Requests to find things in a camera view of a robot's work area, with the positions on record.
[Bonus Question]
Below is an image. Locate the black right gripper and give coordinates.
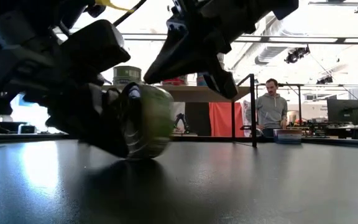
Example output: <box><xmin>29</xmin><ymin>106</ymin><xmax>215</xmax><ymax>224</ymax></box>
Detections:
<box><xmin>144</xmin><ymin>0</ymin><xmax>300</xmax><ymax>100</ymax></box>

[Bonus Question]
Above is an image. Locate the black aluminium table frame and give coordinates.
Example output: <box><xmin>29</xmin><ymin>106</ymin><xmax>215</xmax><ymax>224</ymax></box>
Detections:
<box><xmin>0</xmin><ymin>132</ymin><xmax>358</xmax><ymax>149</ymax></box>

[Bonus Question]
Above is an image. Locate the black partition panel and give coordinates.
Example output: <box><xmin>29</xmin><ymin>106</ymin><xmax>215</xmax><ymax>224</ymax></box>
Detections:
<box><xmin>185</xmin><ymin>101</ymin><xmax>210</xmax><ymax>137</ymax></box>

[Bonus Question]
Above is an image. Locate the white hanging sheet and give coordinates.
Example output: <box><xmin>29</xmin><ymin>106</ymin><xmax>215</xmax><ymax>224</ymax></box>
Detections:
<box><xmin>173</xmin><ymin>101</ymin><xmax>186</xmax><ymax>125</ymax></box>

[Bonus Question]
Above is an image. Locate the orange cloth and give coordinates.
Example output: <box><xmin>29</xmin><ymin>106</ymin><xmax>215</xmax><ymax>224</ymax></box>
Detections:
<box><xmin>209</xmin><ymin>101</ymin><xmax>245</xmax><ymax>138</ymax></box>

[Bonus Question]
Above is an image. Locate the wooden shelf with black legs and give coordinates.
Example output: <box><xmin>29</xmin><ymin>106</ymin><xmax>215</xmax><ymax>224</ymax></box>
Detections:
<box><xmin>99</xmin><ymin>73</ymin><xmax>258</xmax><ymax>149</ymax></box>

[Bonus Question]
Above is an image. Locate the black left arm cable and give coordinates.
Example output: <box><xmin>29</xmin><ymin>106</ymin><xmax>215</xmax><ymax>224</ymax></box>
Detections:
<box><xmin>112</xmin><ymin>0</ymin><xmax>148</xmax><ymax>27</ymax></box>

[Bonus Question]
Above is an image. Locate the blue label seafood can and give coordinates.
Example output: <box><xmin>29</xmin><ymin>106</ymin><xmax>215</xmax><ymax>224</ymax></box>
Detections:
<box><xmin>196</xmin><ymin>73</ymin><xmax>209</xmax><ymax>87</ymax></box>

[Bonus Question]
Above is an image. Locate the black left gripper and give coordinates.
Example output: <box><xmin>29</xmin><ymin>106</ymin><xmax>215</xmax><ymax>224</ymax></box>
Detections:
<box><xmin>0</xmin><ymin>30</ymin><xmax>131</xmax><ymax>158</ymax></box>

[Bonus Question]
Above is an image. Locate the green label silver lid can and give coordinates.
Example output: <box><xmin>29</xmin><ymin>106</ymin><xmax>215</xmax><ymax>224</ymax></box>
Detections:
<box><xmin>112</xmin><ymin>65</ymin><xmax>143</xmax><ymax>78</ymax></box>
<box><xmin>113</xmin><ymin>76</ymin><xmax>142</xmax><ymax>85</ymax></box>

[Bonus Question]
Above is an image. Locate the yellow cable tag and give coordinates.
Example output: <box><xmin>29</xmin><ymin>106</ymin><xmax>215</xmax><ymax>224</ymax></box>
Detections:
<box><xmin>94</xmin><ymin>0</ymin><xmax>135</xmax><ymax>13</ymax></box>

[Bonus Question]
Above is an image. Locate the red label seafood can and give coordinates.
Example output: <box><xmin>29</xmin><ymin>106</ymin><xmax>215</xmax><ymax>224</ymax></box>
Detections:
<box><xmin>161</xmin><ymin>75</ymin><xmax>188</xmax><ymax>86</ymax></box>

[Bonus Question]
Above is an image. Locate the black table mat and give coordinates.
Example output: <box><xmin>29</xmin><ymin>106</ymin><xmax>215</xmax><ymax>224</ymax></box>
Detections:
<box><xmin>0</xmin><ymin>138</ymin><xmax>358</xmax><ymax>224</ymax></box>

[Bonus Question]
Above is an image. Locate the black background monitor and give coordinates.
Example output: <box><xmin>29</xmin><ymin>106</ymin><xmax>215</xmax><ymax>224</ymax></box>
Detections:
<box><xmin>327</xmin><ymin>98</ymin><xmax>358</xmax><ymax>125</ymax></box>

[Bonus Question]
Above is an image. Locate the person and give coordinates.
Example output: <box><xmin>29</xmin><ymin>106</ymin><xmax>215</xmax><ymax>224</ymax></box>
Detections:
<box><xmin>255</xmin><ymin>78</ymin><xmax>288</xmax><ymax>138</ymax></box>

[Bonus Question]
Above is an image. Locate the silver ventilation duct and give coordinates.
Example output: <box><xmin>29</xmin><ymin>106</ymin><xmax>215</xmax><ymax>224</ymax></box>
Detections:
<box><xmin>255</xmin><ymin>18</ymin><xmax>291</xmax><ymax>65</ymax></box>

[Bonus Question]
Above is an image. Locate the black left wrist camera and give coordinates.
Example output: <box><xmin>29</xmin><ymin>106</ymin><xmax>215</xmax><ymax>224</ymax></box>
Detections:
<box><xmin>60</xmin><ymin>19</ymin><xmax>132</xmax><ymax>76</ymax></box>

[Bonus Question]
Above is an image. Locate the green label gold lid can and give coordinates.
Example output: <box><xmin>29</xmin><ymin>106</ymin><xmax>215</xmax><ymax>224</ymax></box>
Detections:
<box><xmin>116</xmin><ymin>83</ymin><xmax>175</xmax><ymax>160</ymax></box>
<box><xmin>273</xmin><ymin>128</ymin><xmax>303</xmax><ymax>145</ymax></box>

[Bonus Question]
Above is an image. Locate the black ceiling spotlight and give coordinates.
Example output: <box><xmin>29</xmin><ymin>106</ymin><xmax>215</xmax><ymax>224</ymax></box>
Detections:
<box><xmin>315</xmin><ymin>75</ymin><xmax>334</xmax><ymax>85</ymax></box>
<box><xmin>283</xmin><ymin>45</ymin><xmax>311</xmax><ymax>65</ymax></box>

